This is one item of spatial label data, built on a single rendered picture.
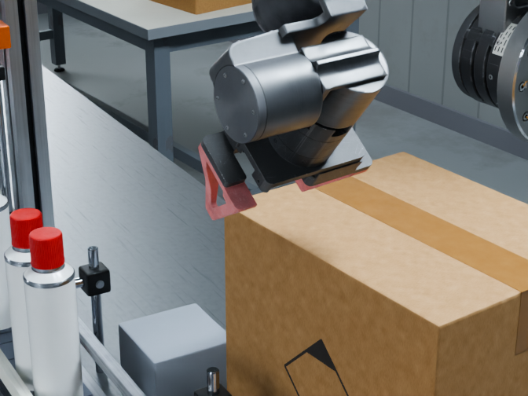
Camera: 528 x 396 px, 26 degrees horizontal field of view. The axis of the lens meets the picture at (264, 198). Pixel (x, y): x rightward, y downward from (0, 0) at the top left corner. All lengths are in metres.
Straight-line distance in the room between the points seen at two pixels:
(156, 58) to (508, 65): 1.79
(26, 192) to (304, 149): 0.82
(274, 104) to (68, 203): 1.09
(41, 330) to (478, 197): 0.46
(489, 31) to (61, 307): 0.68
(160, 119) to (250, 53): 2.37
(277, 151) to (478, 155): 3.49
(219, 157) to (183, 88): 4.18
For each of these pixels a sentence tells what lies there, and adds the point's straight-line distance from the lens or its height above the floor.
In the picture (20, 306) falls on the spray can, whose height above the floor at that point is 0.99.
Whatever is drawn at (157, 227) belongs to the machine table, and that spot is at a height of 0.83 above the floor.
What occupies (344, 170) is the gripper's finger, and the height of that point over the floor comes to 1.21.
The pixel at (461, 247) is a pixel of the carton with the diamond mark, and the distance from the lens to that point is 1.04.
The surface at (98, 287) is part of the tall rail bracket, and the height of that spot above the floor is 0.95.
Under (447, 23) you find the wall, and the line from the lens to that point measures 4.58.
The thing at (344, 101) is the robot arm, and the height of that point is 1.30.
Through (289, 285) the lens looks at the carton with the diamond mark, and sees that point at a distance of 1.06.
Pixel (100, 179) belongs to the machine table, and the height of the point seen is 0.83.
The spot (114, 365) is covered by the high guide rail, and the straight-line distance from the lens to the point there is 1.16.
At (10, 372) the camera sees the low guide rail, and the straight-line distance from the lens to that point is 1.26.
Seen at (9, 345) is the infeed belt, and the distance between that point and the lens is 1.38.
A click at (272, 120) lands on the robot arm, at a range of 0.81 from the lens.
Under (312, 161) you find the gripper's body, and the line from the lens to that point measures 0.91.
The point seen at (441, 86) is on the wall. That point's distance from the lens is 4.66.
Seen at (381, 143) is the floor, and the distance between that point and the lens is 4.45.
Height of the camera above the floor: 1.57
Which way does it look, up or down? 23 degrees down
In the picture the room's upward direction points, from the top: straight up
